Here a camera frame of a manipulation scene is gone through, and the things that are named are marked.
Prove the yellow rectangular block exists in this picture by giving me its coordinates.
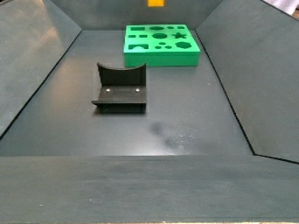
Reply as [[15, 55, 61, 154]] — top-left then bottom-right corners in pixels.
[[147, 0, 165, 7]]

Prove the black L-shaped fixture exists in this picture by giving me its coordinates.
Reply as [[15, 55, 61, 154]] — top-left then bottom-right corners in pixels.
[[91, 64, 147, 114]]

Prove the green foam shape board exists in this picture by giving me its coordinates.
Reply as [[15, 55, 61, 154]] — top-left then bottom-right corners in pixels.
[[125, 24, 202, 67]]

